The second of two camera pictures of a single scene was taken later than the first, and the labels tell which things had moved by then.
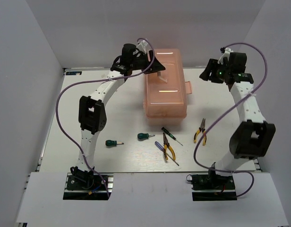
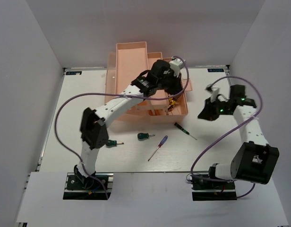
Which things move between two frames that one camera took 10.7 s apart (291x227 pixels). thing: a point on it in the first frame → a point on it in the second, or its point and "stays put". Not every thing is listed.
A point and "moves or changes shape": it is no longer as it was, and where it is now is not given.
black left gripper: x=156 y=66 → x=177 y=87
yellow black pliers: x=203 y=131 → x=157 y=112
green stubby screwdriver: x=111 y=143 stays put
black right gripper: x=212 y=65 → x=208 y=113
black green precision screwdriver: x=171 y=135 → x=184 y=130
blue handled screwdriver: x=160 y=146 → x=161 y=143
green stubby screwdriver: x=143 y=135 stays put
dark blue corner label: x=73 y=73 stays put
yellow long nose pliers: x=166 y=144 → x=172 y=102
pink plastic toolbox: x=166 y=91 moves or changes shape
